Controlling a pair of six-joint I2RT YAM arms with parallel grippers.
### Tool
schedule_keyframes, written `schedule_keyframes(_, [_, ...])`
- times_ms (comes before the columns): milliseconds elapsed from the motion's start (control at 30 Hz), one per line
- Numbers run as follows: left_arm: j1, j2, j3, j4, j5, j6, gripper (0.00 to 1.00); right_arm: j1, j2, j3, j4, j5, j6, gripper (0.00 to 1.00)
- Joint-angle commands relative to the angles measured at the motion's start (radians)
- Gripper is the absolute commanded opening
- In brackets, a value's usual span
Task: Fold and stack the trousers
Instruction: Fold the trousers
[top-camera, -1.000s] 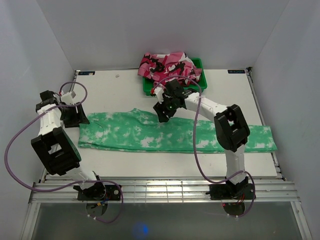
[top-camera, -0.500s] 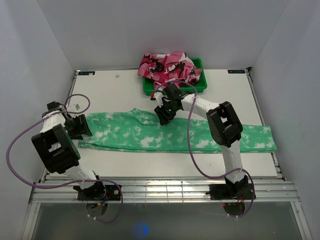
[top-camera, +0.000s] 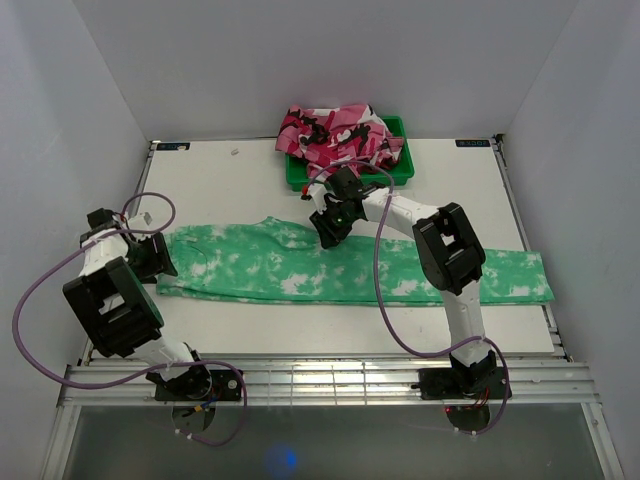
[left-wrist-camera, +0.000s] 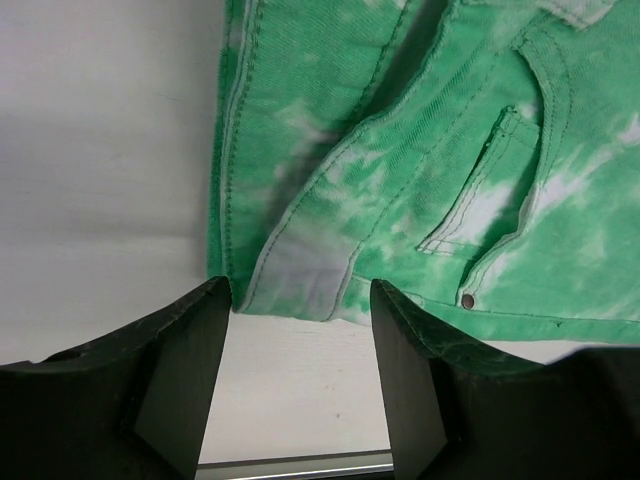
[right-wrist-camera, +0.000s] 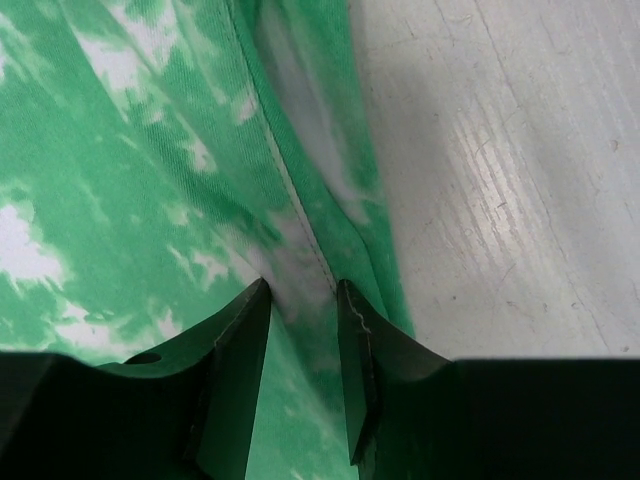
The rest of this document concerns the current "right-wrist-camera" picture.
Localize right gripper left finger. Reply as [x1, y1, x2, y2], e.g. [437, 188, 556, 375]
[1, 280, 271, 479]

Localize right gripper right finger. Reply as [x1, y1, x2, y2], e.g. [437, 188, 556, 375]
[337, 280, 639, 479]

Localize green white tie-dye trousers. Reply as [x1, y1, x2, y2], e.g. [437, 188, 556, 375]
[1, 1, 411, 479]

